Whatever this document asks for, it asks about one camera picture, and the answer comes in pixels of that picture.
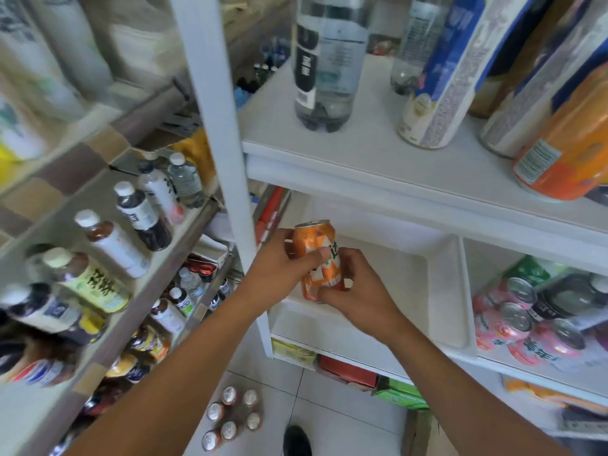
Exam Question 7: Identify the person's right forearm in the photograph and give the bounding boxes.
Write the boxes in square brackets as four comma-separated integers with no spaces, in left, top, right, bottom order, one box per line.
[387,322,571,456]

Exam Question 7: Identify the tall dark bottle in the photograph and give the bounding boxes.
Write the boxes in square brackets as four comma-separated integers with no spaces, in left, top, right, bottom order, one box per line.
[467,0,557,119]

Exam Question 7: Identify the plain brown cardboard box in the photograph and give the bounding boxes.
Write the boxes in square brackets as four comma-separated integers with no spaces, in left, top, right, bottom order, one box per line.
[401,408,457,456]

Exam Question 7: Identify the person's right shoe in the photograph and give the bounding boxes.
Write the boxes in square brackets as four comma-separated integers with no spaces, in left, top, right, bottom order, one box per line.
[283,424,313,456]

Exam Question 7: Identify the tall orange drink can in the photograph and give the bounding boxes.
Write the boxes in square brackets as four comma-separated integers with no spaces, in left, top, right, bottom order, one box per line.
[512,61,608,201]

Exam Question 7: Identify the row of short orange cans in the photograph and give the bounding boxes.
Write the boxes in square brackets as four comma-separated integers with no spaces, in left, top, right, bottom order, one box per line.
[292,220,344,303]

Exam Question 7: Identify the yellow goods box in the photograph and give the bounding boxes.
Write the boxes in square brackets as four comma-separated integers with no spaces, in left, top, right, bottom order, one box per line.
[173,130,217,191]

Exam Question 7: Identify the white shelving unit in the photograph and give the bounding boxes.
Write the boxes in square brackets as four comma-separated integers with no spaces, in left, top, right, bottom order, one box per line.
[168,0,608,442]

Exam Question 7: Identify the green drink bottle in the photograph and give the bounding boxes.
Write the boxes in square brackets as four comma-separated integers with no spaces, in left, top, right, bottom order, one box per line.
[503,255,571,286]

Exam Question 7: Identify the shrink-wrapped bottle pack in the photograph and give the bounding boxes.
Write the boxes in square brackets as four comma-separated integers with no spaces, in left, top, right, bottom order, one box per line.
[201,386,262,453]

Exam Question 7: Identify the person's left forearm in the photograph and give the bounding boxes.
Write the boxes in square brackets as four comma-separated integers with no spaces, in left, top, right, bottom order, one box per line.
[64,298,272,456]

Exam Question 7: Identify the small clear grey bottle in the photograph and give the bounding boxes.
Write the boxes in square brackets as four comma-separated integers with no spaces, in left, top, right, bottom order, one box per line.
[390,0,452,96]

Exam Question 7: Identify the clear dark-label bottle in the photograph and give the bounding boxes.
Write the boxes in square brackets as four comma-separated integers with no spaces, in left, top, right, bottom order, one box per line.
[294,0,371,134]

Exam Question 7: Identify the red slim packet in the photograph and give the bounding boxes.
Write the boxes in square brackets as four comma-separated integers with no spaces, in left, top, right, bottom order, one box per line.
[255,186,286,245]

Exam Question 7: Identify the group of capped tea bottles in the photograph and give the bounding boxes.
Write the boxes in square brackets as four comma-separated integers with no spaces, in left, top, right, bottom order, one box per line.
[0,151,208,388]

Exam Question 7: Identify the green packet boxes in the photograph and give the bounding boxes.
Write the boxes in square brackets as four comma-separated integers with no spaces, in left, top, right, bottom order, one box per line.
[372,377,428,412]

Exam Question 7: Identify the person's right hand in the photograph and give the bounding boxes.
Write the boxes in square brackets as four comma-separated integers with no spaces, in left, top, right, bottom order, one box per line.
[315,247,410,348]

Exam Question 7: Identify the yellow flat box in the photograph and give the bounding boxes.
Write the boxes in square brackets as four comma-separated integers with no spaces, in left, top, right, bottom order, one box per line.
[271,338,318,367]

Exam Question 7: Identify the stack of folded paper bags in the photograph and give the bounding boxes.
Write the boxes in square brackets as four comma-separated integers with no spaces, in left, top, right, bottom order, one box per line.
[85,0,186,86]

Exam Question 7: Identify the group of dark capped bottles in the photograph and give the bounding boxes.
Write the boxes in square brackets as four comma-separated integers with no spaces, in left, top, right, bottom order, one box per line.
[527,272,608,371]

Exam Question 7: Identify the person's left hand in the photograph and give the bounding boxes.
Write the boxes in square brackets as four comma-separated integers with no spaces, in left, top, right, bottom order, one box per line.
[235,228,333,320]

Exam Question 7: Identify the rows of small bottles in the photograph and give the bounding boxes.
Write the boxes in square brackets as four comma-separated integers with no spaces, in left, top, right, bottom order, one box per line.
[47,265,238,456]

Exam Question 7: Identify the white plastic tray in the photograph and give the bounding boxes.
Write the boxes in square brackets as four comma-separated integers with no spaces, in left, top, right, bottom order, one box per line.
[275,192,477,360]

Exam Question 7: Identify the orange flat box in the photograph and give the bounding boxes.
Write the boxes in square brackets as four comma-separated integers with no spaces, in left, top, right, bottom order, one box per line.
[503,377,608,414]

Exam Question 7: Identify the red flat box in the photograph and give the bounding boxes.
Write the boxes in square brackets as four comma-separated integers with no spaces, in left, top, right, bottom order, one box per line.
[317,355,380,389]

